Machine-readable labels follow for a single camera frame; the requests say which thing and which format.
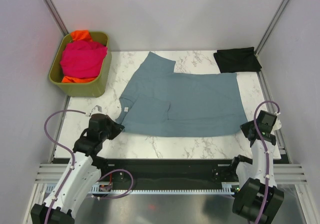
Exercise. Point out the white slotted cable duct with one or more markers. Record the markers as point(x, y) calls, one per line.
point(175, 190)

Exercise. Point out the blue-grey t-shirt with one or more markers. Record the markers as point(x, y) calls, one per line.
point(158, 101)

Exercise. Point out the magenta t-shirt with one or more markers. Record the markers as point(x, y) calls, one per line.
point(101, 52)

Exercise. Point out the left aluminium frame post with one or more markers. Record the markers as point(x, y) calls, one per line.
point(56, 16)

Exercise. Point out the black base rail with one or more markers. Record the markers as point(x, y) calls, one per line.
point(171, 173)

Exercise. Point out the orange t-shirt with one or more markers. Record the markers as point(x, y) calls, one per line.
point(80, 35)

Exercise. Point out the folded black t-shirt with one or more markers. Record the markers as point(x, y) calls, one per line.
point(237, 60)

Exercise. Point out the aluminium extrusion rail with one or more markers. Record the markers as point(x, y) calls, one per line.
point(284, 174)

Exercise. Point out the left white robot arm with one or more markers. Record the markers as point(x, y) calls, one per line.
point(82, 172)

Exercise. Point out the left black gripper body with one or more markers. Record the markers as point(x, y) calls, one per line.
point(103, 135)

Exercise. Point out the aluminium frame post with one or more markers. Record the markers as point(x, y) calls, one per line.
point(56, 16)
point(274, 21)

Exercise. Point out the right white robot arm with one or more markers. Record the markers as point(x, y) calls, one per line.
point(258, 198)

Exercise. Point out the right aluminium frame post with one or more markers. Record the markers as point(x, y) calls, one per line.
point(274, 21)

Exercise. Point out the olive green plastic bin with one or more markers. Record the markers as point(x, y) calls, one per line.
point(94, 88)

